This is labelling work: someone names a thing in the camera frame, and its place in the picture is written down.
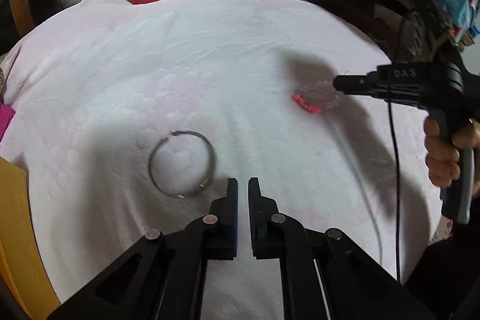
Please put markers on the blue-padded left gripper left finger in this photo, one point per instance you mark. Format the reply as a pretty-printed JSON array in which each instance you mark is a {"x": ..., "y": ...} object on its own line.
[{"x": 223, "y": 234}]

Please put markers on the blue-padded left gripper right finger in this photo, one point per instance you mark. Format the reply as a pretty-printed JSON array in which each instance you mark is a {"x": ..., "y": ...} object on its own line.
[{"x": 261, "y": 210}]

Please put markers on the thin metal wire bangle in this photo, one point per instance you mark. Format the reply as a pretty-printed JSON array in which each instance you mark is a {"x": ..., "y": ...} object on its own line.
[{"x": 182, "y": 164}]

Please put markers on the person's right hand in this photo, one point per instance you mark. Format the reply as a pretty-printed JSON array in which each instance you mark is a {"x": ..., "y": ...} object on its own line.
[{"x": 443, "y": 158}]

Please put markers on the orange cardboard tray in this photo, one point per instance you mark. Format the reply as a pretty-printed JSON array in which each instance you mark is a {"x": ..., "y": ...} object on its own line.
[{"x": 21, "y": 267}]

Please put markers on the magenta pillow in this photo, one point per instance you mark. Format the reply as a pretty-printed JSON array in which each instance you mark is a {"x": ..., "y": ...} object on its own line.
[{"x": 6, "y": 116}]

